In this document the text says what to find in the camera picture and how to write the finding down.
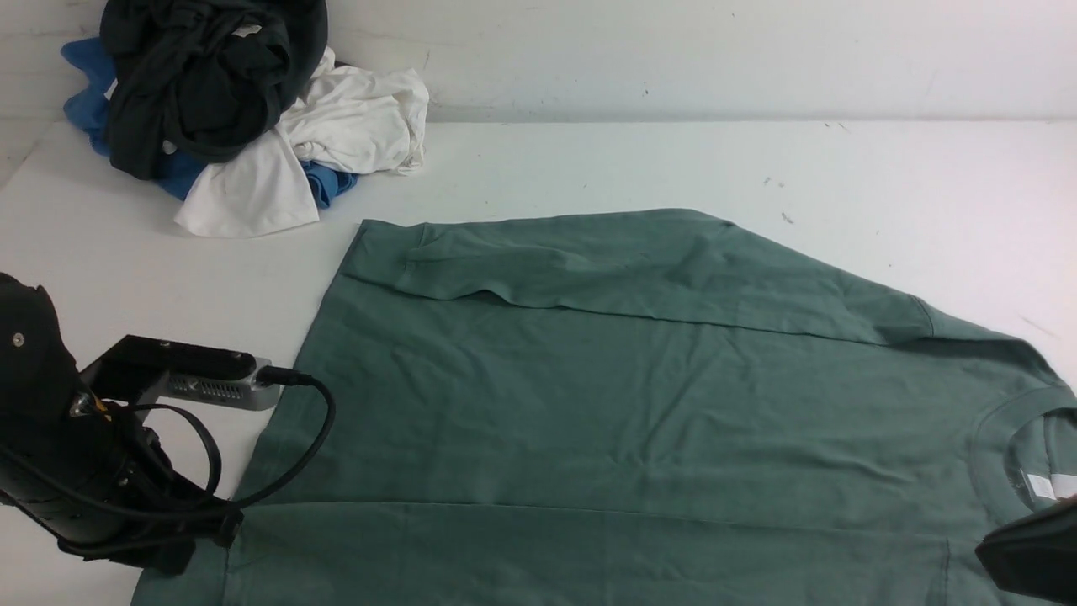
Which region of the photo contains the black left camera cable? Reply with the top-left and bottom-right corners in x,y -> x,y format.
109,365 -> 337,511

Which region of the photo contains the white crumpled garment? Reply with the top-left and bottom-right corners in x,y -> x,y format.
174,50 -> 430,238

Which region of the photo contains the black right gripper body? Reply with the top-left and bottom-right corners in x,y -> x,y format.
974,497 -> 1076,605

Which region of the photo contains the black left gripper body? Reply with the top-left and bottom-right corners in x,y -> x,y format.
1,274 -> 244,575

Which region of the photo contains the black crumpled garment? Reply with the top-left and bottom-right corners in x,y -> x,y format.
99,1 -> 328,180

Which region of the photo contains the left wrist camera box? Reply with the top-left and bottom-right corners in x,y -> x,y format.
80,335 -> 282,412

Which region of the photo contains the green long sleeve shirt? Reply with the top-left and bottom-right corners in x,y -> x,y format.
132,210 -> 1074,605

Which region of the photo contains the blue crumpled garment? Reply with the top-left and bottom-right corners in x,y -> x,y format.
61,37 -> 360,210

